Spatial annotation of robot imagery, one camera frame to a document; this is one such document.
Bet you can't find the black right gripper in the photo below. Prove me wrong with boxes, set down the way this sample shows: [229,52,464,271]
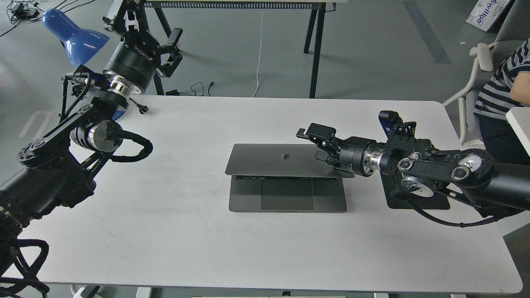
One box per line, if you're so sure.
[296,123,376,177]

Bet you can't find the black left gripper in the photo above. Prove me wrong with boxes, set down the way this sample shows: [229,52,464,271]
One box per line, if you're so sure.
[102,0,183,94]

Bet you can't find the grey laptop computer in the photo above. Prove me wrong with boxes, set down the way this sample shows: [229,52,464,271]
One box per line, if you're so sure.
[225,144,353,213]

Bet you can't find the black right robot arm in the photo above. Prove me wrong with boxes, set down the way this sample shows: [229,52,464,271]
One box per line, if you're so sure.
[296,110,530,228]

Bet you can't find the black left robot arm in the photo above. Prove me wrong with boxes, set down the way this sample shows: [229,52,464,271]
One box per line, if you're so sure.
[1,0,183,298]

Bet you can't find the black trestle table background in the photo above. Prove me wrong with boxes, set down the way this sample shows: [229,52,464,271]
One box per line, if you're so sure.
[146,0,336,98]

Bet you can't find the blue desk lamp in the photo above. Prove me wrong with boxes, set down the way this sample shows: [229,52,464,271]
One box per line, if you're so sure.
[41,9,125,121]

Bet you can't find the black mouse pad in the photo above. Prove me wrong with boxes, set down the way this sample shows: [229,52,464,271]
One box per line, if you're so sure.
[380,174,450,210]

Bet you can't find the person in striped shirt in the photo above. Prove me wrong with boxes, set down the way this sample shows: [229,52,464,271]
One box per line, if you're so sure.
[474,39,530,166]

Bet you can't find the white cardboard box blue print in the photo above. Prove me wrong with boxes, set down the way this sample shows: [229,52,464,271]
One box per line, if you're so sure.
[466,0,514,32]

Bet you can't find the white office chair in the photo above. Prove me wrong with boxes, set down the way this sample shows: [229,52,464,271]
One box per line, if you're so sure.
[443,0,530,149]

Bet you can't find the black power cable on floor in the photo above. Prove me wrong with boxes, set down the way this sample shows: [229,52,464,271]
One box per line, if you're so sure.
[165,82,214,97]

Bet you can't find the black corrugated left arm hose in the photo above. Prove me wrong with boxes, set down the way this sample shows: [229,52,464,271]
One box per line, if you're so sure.
[108,130,154,163]

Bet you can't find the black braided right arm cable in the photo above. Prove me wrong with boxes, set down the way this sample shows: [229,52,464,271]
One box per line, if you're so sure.
[391,188,504,228]

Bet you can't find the white hanging cable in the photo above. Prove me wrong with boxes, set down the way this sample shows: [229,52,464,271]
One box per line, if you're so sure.
[250,9,264,98]

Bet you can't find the black cable bundle floor corner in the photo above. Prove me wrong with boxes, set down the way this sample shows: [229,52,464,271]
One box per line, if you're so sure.
[0,0,95,37]

